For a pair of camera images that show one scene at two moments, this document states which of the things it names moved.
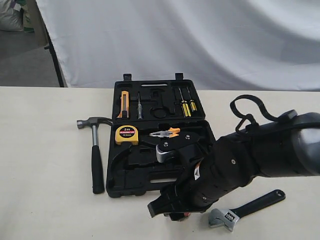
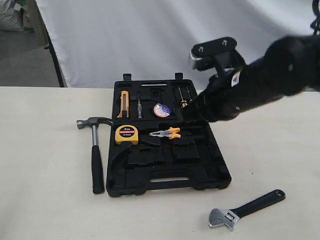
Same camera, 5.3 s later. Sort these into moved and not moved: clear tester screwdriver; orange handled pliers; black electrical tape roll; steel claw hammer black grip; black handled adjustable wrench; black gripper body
Moved: black gripper body; black electrical tape roll
Not moved: clear tester screwdriver; steel claw hammer black grip; orange handled pliers; black handled adjustable wrench
